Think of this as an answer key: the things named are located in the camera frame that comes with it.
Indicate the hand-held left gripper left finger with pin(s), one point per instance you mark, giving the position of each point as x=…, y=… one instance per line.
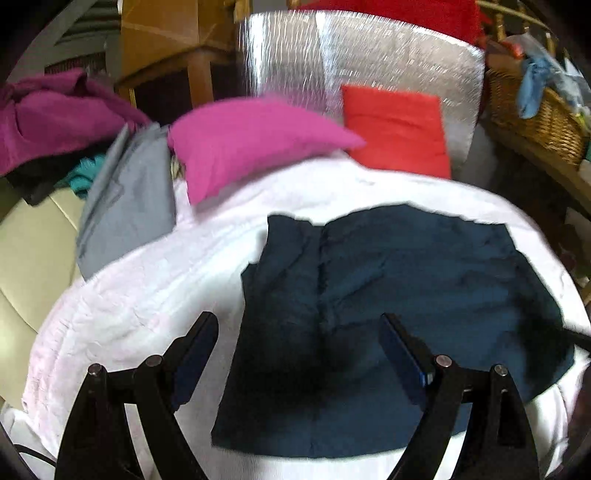
x=194, y=364

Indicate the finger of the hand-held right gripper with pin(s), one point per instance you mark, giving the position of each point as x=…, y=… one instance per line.
x=577, y=338

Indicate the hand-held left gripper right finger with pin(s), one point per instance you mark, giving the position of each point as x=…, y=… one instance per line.
x=404, y=355

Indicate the navy blue padded jacket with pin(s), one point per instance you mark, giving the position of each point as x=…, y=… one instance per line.
x=369, y=286

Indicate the white quilted blanket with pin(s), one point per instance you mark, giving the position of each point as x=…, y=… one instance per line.
x=161, y=286

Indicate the grey garment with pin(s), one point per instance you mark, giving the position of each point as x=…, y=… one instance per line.
x=124, y=207

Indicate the cream leather sofa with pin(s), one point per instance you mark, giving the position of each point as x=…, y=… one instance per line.
x=32, y=258

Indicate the teal garment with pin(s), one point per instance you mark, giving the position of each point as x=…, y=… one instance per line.
x=87, y=173

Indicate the wicker basket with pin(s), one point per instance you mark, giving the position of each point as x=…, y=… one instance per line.
x=540, y=120

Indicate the red pillow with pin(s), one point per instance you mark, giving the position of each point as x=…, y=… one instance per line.
x=397, y=129

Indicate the pink pillow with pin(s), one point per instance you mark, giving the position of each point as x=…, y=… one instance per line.
x=240, y=138

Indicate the black garment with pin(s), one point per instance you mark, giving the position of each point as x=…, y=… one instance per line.
x=37, y=180

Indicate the light blue cloth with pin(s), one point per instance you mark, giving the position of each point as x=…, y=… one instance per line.
x=531, y=92

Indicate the magenta garment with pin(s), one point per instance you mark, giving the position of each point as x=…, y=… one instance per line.
x=55, y=115

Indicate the silver foil insulation board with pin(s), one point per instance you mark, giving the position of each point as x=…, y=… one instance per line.
x=369, y=50

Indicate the red cloth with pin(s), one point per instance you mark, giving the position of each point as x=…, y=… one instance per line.
x=438, y=18

